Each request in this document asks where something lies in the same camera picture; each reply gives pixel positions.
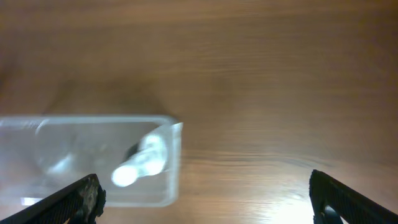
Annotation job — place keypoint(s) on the clear plastic container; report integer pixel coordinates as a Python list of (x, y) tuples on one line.
[(41, 155)]

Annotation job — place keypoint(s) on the white squeeze bottle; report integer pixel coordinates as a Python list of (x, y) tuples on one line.
[(149, 159)]

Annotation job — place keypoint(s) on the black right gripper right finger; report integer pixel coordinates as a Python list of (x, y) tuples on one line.
[(334, 202)]

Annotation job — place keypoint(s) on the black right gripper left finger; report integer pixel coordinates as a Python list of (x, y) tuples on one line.
[(80, 202)]

